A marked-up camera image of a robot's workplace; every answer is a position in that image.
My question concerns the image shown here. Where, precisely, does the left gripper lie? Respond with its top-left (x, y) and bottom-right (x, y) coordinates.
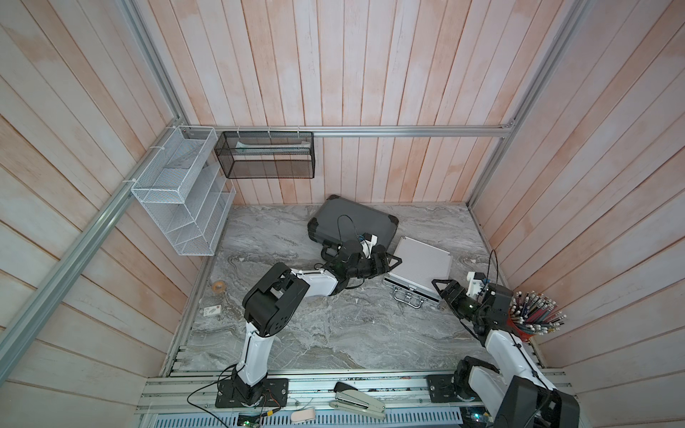
top-left (347, 251), bottom-right (403, 279)

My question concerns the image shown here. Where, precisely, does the aluminium frame rail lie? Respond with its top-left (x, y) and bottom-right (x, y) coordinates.
top-left (181, 124), bottom-right (512, 138)

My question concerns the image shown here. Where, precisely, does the pink eraser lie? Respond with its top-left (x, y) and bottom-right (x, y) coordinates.
top-left (290, 408), bottom-right (316, 424)

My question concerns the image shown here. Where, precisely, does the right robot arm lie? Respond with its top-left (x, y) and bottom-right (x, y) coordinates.
top-left (426, 272), bottom-right (581, 427)

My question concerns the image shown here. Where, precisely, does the white wire mesh shelf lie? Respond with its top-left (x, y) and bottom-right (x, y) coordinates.
top-left (132, 126), bottom-right (235, 257)

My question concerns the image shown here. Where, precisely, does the black mesh basket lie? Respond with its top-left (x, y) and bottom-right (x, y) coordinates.
top-left (214, 130), bottom-right (316, 179)

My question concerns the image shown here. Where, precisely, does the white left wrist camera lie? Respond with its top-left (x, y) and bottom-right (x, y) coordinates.
top-left (359, 233), bottom-right (378, 258)

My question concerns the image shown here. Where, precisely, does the dark grey poker case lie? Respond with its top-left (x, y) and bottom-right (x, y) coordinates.
top-left (307, 194), bottom-right (399, 261)

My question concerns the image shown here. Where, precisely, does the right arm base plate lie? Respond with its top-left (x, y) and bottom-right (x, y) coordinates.
top-left (426, 374), bottom-right (474, 403)

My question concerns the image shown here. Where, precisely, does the small white card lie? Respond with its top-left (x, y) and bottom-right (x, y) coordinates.
top-left (203, 304), bottom-right (222, 317)

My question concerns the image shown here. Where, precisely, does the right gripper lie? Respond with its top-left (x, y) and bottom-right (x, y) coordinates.
top-left (433, 278), bottom-right (487, 324)

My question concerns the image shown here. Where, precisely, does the tape roll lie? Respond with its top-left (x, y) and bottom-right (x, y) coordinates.
top-left (212, 280), bottom-right (227, 295)

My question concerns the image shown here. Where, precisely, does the grey stapler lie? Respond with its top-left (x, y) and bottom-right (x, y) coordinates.
top-left (329, 382), bottom-right (386, 420)

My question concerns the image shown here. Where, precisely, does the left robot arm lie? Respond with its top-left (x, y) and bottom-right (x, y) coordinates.
top-left (232, 234), bottom-right (402, 389)

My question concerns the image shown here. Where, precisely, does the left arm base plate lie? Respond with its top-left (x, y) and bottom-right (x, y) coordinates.
top-left (215, 377), bottom-right (289, 408)

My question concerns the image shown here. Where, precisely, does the silver aluminium poker case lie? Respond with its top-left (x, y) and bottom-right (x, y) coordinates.
top-left (383, 236), bottom-right (452, 310)

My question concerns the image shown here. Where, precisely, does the red pencil cup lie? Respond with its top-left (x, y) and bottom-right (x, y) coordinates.
top-left (507, 292), bottom-right (567, 342)

